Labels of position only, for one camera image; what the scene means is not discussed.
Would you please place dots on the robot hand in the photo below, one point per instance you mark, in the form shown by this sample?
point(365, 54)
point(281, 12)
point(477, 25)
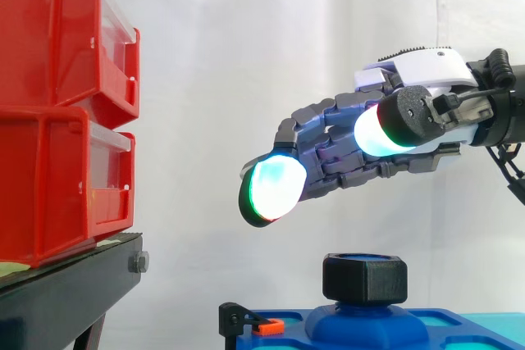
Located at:
point(426, 67)

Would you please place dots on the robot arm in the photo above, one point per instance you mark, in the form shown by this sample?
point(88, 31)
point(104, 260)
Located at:
point(508, 108)

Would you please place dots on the black hex nut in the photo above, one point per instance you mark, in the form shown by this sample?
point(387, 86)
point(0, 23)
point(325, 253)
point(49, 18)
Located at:
point(365, 278)

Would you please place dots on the blue plate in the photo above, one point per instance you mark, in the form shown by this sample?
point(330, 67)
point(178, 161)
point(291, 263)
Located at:
point(369, 331)

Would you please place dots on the black-and-orange clip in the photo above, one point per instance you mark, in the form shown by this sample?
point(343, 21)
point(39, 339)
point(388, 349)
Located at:
point(246, 321)

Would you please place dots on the red bin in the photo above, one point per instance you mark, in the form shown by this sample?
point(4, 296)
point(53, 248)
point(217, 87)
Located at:
point(53, 34)
point(45, 186)

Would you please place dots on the black stand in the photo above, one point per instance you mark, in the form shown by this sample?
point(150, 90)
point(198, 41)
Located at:
point(69, 284)

